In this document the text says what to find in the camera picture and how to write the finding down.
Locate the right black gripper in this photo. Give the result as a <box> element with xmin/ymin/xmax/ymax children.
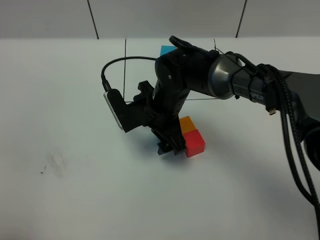
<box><xmin>150</xmin><ymin>48</ymin><xmax>190</xmax><ymax>155</ymax></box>

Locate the red cube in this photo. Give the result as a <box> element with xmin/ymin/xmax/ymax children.
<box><xmin>183</xmin><ymin>129</ymin><xmax>206</xmax><ymax>158</ymax></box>

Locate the orange cube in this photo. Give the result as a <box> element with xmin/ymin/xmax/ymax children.
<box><xmin>179</xmin><ymin>116</ymin><xmax>197</xmax><ymax>134</ymax></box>

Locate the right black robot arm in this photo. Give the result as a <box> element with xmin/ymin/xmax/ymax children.
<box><xmin>151</xmin><ymin>46</ymin><xmax>320</xmax><ymax>167</ymax></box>

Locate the white template sheet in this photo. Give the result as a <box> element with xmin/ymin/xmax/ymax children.
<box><xmin>124</xmin><ymin>38</ymin><xmax>215</xmax><ymax>102</ymax></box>

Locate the blue template cube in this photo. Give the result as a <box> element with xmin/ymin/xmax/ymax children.
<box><xmin>159</xmin><ymin>45</ymin><xmax>177</xmax><ymax>57</ymax></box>

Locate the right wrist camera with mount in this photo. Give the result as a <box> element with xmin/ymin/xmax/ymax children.
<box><xmin>102</xmin><ymin>81</ymin><xmax>154</xmax><ymax>133</ymax></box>

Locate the right black camera cable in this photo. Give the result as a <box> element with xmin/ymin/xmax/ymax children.
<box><xmin>100</xmin><ymin>56</ymin><xmax>159</xmax><ymax>91</ymax></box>

